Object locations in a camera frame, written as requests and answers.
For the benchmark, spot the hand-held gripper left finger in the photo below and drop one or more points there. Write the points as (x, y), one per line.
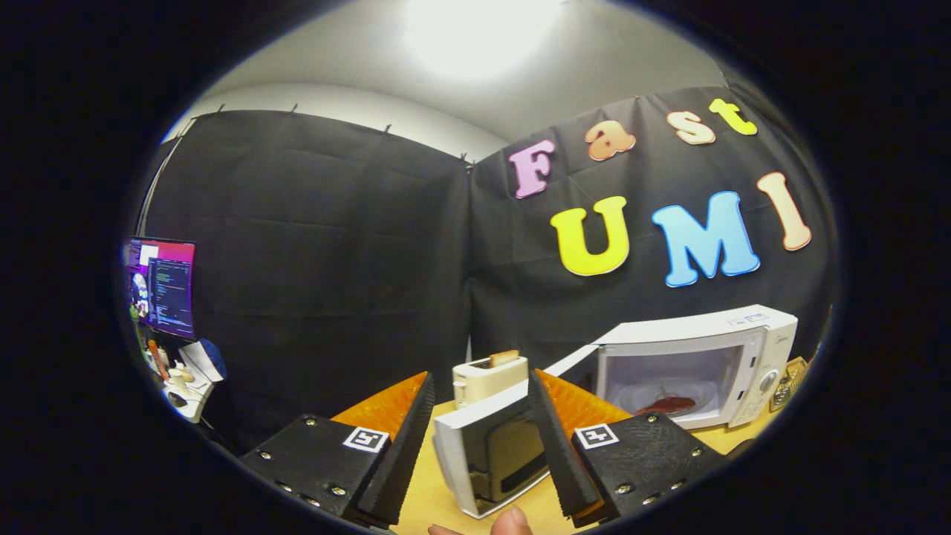
(405, 461)

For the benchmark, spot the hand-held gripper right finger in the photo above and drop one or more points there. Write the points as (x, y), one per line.
(561, 461)

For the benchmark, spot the dark red meat strip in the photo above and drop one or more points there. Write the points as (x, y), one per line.
(665, 406)

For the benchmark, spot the white toaster oven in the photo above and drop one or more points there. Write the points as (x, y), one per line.
(691, 331)

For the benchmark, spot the cream toaster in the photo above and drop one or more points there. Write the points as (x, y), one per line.
(483, 379)

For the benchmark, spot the toast slice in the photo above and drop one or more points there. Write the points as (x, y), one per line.
(504, 357)

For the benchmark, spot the white desk clutter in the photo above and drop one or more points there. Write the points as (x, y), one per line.
(193, 379)

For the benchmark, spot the computer monitor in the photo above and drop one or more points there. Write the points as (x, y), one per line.
(167, 290)

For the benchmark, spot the ceiling light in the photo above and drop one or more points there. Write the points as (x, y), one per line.
(483, 33)

